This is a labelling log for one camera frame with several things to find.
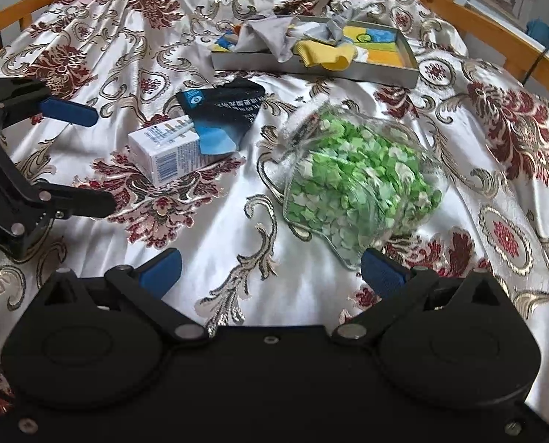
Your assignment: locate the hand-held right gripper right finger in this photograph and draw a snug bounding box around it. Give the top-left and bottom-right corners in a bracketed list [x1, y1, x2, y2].
[332, 248, 506, 344]

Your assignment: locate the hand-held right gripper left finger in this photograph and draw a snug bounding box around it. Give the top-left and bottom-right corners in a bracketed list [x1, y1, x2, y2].
[46, 248, 208, 344]

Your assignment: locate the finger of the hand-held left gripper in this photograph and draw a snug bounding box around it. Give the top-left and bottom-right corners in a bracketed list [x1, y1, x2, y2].
[25, 183, 117, 222]
[0, 78, 98, 137]

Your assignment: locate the striped towel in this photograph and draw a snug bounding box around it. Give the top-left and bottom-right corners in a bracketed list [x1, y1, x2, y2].
[214, 29, 244, 52]

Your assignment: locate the grey metal tray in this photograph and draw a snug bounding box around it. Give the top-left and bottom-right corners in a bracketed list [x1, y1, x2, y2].
[211, 15, 418, 89]

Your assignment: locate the grey cloth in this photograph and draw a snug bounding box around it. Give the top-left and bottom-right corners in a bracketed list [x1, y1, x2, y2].
[235, 13, 349, 63]

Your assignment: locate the yellow cloth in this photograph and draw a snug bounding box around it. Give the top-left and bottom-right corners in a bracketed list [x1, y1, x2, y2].
[293, 39, 357, 72]

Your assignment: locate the white milk carton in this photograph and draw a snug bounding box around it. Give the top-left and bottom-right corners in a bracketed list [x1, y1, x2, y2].
[127, 117, 236, 188]

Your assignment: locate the floral satin bedspread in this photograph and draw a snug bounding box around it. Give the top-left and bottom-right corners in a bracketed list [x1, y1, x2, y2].
[0, 0, 549, 425]

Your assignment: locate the black packet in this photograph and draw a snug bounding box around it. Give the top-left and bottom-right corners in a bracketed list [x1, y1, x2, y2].
[176, 78, 263, 155]

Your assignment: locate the cartoon print towel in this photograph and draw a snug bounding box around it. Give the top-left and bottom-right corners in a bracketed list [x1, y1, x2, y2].
[344, 25, 407, 68]

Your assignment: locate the blue cloth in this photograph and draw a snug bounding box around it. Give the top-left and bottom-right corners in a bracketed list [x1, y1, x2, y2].
[526, 17, 549, 61]

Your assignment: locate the black cable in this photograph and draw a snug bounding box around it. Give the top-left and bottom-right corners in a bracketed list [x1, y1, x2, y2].
[524, 46, 549, 86]

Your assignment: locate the wooden bed frame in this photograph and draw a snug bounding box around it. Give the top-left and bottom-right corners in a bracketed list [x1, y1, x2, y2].
[0, 0, 549, 97]

